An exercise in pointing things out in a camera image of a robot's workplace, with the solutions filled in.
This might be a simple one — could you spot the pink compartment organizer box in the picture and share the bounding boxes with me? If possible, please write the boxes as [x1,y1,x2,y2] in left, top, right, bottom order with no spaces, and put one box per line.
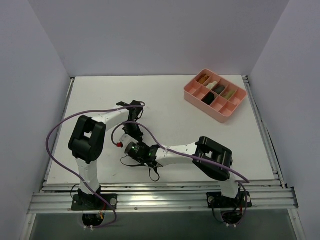
[184,69,247,123]

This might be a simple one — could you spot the aluminium rail frame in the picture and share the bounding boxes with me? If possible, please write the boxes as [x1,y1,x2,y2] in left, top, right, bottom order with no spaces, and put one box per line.
[23,75,304,240]

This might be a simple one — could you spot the olive rolled cloth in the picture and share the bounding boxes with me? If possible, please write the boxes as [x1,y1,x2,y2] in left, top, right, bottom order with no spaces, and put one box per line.
[221,90,236,100]

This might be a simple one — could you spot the white rolled cloth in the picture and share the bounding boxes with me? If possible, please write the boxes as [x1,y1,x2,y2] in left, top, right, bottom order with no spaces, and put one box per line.
[205,81,218,90]

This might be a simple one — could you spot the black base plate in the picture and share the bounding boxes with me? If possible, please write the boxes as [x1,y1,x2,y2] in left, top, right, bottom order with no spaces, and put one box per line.
[71,193,118,211]
[206,190,252,209]

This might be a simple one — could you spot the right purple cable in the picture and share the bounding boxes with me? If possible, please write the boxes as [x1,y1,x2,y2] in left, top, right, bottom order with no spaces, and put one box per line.
[111,121,251,226]

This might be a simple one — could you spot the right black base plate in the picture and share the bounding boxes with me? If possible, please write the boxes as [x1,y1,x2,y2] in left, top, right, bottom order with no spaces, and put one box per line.
[206,190,252,209]

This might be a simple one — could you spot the purple cable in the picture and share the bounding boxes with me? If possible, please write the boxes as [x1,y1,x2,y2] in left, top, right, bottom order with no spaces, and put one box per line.
[111,121,251,226]
[46,101,147,229]

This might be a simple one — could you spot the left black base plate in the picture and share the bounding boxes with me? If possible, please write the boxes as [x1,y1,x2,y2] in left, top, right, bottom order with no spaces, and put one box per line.
[71,193,118,211]

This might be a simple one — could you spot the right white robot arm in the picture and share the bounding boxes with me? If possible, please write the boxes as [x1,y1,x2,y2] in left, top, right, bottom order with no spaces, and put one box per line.
[124,136,240,207]

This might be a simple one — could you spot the thin black wire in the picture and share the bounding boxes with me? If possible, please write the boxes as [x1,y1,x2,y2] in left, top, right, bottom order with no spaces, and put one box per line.
[120,154,161,183]

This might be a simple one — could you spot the dark grey rolled cloth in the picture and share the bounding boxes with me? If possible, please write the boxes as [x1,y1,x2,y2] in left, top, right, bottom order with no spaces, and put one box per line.
[212,84,226,95]

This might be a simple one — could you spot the black rolled cloth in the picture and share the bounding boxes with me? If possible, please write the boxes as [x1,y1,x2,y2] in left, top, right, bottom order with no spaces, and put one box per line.
[201,92,215,105]

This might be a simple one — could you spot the orange rolled cloth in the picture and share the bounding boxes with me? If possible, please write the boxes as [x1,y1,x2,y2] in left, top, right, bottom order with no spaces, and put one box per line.
[196,74,210,85]

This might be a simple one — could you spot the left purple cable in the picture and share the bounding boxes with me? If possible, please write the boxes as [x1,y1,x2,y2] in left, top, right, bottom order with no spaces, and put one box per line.
[46,101,147,229]

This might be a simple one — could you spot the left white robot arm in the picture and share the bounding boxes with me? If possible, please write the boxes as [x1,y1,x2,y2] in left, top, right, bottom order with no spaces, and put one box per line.
[68,100,145,210]

